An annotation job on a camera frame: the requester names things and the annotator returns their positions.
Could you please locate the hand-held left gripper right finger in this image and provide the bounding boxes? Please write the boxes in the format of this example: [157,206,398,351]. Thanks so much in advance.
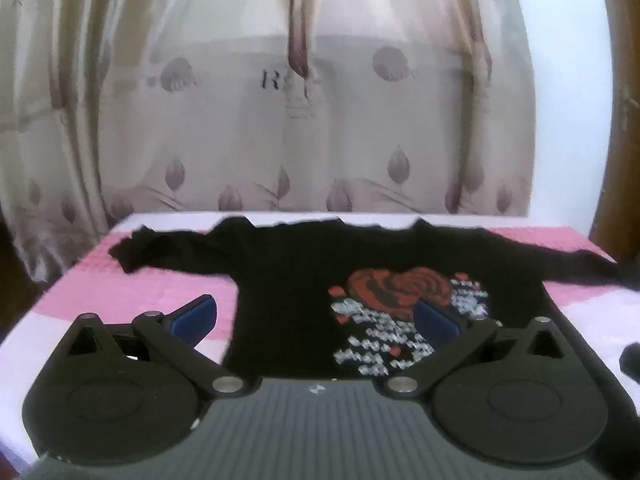
[384,301,571,401]

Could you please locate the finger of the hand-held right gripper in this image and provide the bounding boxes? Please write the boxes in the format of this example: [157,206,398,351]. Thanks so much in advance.
[618,342,640,376]

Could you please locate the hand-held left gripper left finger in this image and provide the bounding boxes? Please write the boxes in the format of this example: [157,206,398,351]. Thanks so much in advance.
[65,294,251,401]

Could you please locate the beige leaf-print curtain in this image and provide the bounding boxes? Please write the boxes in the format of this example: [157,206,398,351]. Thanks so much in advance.
[0,0,533,281]

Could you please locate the black printed long-sleeve shirt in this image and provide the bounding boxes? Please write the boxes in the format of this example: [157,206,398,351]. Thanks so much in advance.
[107,215,621,378]

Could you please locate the pink checked bed sheet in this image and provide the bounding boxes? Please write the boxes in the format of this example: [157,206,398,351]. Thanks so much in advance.
[0,212,640,480]

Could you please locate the brown wooden door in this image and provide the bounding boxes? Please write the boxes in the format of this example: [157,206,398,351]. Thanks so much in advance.
[590,0,640,266]

